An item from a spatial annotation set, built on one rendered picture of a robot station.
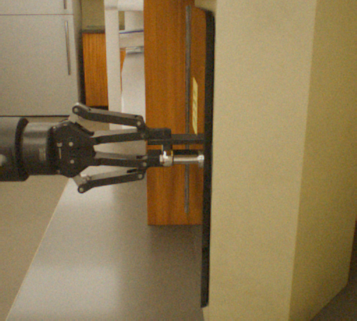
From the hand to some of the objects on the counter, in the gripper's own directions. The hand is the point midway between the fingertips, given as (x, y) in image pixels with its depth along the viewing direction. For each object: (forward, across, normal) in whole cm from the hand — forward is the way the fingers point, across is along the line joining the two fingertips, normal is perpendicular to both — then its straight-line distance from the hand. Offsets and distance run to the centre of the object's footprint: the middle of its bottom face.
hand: (172, 147), depth 69 cm
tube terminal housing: (+17, -26, +6) cm, 31 cm away
